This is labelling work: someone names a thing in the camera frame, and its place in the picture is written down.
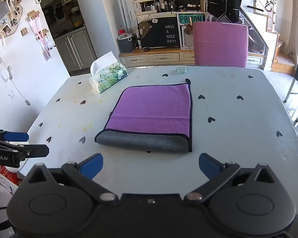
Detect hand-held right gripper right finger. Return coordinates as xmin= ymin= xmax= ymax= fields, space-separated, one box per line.
xmin=184 ymin=153 xmax=277 ymax=203

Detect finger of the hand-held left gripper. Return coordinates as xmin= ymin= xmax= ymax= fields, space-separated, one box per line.
xmin=0 ymin=129 xmax=30 ymax=145
xmin=0 ymin=139 xmax=50 ymax=158

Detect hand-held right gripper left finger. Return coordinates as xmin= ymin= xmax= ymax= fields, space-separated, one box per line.
xmin=27 ymin=153 xmax=119 ymax=203

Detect purple and grey towel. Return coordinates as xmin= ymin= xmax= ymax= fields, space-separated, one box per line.
xmin=94 ymin=78 xmax=193 ymax=153

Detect red box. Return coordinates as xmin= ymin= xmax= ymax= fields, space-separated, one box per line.
xmin=1 ymin=167 xmax=21 ymax=187

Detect green floral tissue box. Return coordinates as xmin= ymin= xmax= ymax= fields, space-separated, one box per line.
xmin=89 ymin=51 xmax=129 ymax=94

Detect grey-green kitchen cabinet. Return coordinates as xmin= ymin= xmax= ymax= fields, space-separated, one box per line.
xmin=53 ymin=28 xmax=98 ymax=75

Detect cream low drawer cabinet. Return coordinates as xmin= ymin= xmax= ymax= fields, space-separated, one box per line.
xmin=119 ymin=48 xmax=267 ymax=68

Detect pink upholstered chair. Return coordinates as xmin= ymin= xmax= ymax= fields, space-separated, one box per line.
xmin=193 ymin=21 xmax=249 ymax=68

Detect grey round bin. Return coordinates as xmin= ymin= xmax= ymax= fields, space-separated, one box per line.
xmin=117 ymin=34 xmax=137 ymax=54

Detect white pegboard panel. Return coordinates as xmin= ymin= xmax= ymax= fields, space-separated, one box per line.
xmin=178 ymin=24 xmax=195 ymax=50

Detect black chalkboard sign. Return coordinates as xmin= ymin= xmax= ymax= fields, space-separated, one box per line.
xmin=138 ymin=16 xmax=180 ymax=50

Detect wooden staircase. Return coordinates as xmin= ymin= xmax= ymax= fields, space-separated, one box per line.
xmin=239 ymin=0 xmax=298 ymax=75

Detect teal plate sign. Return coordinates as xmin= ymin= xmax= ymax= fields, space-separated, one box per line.
xmin=178 ymin=14 xmax=205 ymax=25

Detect black vest with white trim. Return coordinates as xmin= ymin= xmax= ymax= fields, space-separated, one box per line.
xmin=207 ymin=0 xmax=243 ymax=23

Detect white cosmetics shelf organiser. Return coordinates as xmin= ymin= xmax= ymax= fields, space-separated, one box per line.
xmin=132 ymin=0 xmax=162 ymax=14

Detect white wall cable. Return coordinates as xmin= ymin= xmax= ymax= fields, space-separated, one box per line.
xmin=0 ymin=52 xmax=31 ymax=107

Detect pink ribbon wall hangers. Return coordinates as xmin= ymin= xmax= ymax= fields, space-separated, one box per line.
xmin=27 ymin=9 xmax=55 ymax=59

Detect wall photo collage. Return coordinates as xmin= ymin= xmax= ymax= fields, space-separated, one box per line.
xmin=0 ymin=0 xmax=24 ymax=45

